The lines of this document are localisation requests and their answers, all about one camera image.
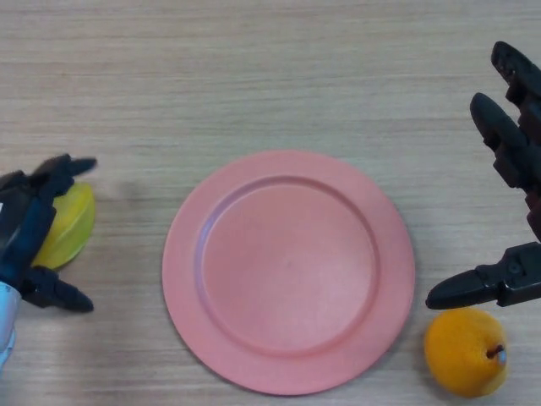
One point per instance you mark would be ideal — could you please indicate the yellow starfruit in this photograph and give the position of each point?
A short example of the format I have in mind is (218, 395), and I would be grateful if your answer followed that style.
(69, 228)

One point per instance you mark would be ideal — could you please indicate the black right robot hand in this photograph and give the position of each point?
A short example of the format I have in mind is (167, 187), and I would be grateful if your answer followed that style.
(520, 152)

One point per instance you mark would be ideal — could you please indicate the orange pear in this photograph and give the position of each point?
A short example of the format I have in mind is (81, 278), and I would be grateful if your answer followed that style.
(462, 353)

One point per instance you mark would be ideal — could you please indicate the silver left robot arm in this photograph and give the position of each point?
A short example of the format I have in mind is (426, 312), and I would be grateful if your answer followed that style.
(6, 313)

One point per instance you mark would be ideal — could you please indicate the pink round plate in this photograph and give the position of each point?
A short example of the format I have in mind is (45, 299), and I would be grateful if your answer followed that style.
(287, 272)

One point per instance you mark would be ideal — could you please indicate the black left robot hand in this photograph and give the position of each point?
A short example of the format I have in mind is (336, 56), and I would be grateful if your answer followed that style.
(25, 220)

